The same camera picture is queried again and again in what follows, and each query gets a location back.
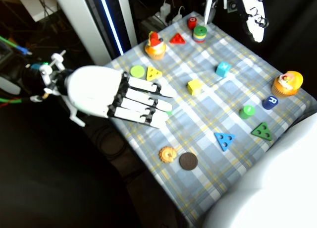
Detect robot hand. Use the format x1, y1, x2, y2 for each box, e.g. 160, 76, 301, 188
64, 65, 178, 129
203, 0, 269, 43

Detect teal cube block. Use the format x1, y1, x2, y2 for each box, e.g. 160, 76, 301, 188
215, 61, 232, 78

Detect green round cookie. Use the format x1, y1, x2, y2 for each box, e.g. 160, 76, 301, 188
130, 65, 146, 79

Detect yellow triangle block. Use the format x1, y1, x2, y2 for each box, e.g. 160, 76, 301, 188
146, 66, 163, 82

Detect red cylinder block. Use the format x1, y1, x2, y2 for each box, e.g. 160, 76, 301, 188
187, 16, 198, 30

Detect white column with blue light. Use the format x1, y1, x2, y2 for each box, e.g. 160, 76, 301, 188
51, 0, 139, 66

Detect strawberry toy cupcake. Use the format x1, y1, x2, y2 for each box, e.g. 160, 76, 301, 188
144, 31, 167, 61

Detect peach toy cupcake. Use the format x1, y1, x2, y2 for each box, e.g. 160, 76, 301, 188
271, 70, 304, 98

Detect red triangle block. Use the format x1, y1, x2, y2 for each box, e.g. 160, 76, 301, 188
169, 33, 186, 45

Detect blue cylinder block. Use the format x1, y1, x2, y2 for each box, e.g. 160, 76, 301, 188
262, 96, 279, 111

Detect large white charger plug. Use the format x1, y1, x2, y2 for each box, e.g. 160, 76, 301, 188
160, 3, 172, 18

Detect yellow cube block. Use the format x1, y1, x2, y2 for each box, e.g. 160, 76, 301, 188
187, 78, 204, 96

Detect white power strip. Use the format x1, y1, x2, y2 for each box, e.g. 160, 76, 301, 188
155, 11, 184, 26

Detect green cylinder block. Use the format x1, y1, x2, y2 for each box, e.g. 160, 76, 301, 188
239, 105, 256, 120

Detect tan flower cookie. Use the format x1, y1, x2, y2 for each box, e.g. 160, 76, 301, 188
158, 146, 178, 163

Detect white background box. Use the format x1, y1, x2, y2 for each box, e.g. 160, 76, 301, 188
18, 0, 60, 22

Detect plaid tablecloth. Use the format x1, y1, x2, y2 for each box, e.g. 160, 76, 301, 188
104, 11, 311, 228

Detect green triangle block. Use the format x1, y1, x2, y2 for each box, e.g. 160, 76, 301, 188
251, 122, 273, 141

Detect brown round cookie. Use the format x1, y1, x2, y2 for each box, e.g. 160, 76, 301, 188
179, 152, 199, 171

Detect blue triangle block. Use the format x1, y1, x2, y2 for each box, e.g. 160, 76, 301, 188
214, 132, 236, 152

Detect large white rounded shell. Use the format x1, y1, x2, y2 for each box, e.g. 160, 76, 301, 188
202, 111, 317, 228

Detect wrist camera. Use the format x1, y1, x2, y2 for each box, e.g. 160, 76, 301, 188
223, 0, 239, 13

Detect coloured ring stack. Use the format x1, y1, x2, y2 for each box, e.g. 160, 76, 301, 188
192, 25, 207, 44

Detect green cable with blue connector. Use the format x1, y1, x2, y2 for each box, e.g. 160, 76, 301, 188
0, 36, 32, 56

